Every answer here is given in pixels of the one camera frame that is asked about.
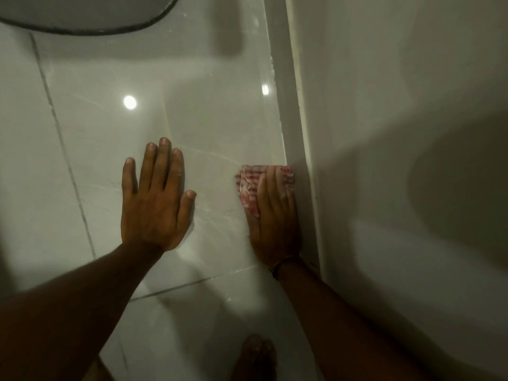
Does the person's right hand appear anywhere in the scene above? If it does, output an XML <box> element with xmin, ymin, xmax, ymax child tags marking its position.
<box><xmin>248</xmin><ymin>166</ymin><xmax>303</xmax><ymax>271</ymax></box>

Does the person's left hand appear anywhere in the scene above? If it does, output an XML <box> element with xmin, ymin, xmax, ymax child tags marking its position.
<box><xmin>121</xmin><ymin>137</ymin><xmax>197</xmax><ymax>253</ymax></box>

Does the red and white checked cloth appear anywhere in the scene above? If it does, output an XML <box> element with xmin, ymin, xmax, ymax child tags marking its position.
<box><xmin>234</xmin><ymin>165</ymin><xmax>295</xmax><ymax>219</ymax></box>

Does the person's left forearm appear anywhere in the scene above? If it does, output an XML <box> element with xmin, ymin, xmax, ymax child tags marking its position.
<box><xmin>0</xmin><ymin>241</ymin><xmax>165</xmax><ymax>381</ymax></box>

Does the person's right forearm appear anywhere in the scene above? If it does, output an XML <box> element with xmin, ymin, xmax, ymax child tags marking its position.
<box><xmin>274</xmin><ymin>259</ymin><xmax>445</xmax><ymax>381</ymax></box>

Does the white skirting board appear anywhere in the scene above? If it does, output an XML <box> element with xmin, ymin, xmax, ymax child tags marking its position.
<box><xmin>263</xmin><ymin>0</ymin><xmax>328</xmax><ymax>279</ymax></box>

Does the person's bare foot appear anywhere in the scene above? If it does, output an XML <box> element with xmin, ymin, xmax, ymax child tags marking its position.
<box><xmin>232</xmin><ymin>333</ymin><xmax>278</xmax><ymax>381</ymax></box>

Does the grey mat with dark edge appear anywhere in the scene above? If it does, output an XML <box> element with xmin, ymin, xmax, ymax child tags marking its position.
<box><xmin>0</xmin><ymin>0</ymin><xmax>182</xmax><ymax>36</ymax></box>

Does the thin dark wrist bracelet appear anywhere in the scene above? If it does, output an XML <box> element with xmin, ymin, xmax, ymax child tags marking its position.
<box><xmin>269</xmin><ymin>255</ymin><xmax>301</xmax><ymax>280</ymax></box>

